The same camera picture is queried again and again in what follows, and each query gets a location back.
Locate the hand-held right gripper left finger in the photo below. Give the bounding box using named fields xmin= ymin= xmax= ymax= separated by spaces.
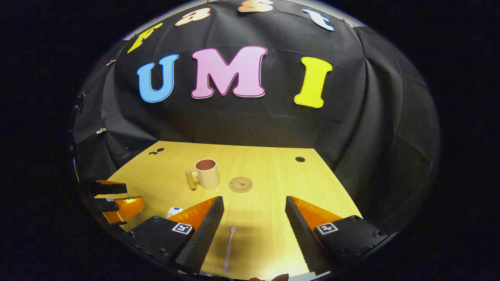
xmin=127 ymin=196 xmax=225 ymax=274

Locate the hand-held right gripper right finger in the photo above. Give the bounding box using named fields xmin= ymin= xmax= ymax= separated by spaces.
xmin=285 ymin=196 xmax=389 ymax=276

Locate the pale pink toothbrush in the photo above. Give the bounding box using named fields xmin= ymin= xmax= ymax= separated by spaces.
xmin=223 ymin=226 xmax=237 ymax=272

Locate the cream cup with wooden handle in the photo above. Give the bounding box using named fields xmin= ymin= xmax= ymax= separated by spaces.
xmin=185 ymin=158 xmax=220 ymax=191

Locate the round cork coaster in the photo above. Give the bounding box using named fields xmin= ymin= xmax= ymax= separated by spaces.
xmin=229 ymin=176 xmax=254 ymax=193

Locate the light wooden desktop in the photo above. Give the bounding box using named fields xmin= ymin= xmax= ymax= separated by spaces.
xmin=94 ymin=140 xmax=364 ymax=281

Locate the black backdrop cloth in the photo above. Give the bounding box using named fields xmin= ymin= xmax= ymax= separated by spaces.
xmin=72 ymin=0 xmax=442 ymax=235

